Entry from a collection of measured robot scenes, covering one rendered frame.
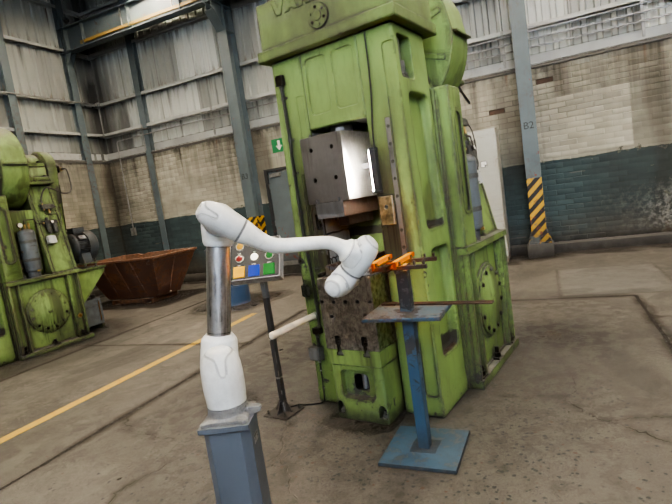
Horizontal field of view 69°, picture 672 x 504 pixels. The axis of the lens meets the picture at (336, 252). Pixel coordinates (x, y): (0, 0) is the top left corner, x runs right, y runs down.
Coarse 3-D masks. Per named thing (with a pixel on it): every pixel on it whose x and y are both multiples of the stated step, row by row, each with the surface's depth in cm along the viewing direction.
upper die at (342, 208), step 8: (344, 200) 288; (352, 200) 296; (360, 200) 303; (368, 200) 311; (376, 200) 320; (320, 208) 296; (328, 208) 293; (336, 208) 290; (344, 208) 288; (352, 208) 295; (360, 208) 303; (368, 208) 311; (376, 208) 319; (320, 216) 298; (328, 216) 294; (336, 216) 291
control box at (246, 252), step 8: (232, 248) 318; (248, 248) 316; (232, 256) 316; (248, 256) 313; (264, 256) 311; (272, 256) 310; (280, 256) 310; (232, 264) 314; (240, 264) 312; (248, 264) 311; (256, 264) 310; (280, 264) 308; (232, 272) 311; (280, 272) 306; (232, 280) 309; (240, 280) 308; (248, 280) 309; (256, 280) 310; (264, 280) 310; (272, 280) 311
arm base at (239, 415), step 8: (232, 408) 185; (240, 408) 187; (248, 408) 190; (256, 408) 190; (208, 416) 188; (216, 416) 185; (224, 416) 184; (232, 416) 185; (240, 416) 185; (248, 416) 188; (200, 424) 185; (208, 424) 184; (216, 424) 184; (224, 424) 184; (232, 424) 184; (240, 424) 183
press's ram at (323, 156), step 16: (304, 144) 295; (320, 144) 289; (336, 144) 282; (352, 144) 290; (368, 144) 306; (304, 160) 297; (320, 160) 290; (336, 160) 284; (352, 160) 289; (368, 160) 304; (320, 176) 292; (336, 176) 287; (352, 176) 288; (368, 176) 303; (320, 192) 294; (336, 192) 288; (352, 192) 287; (368, 192) 302
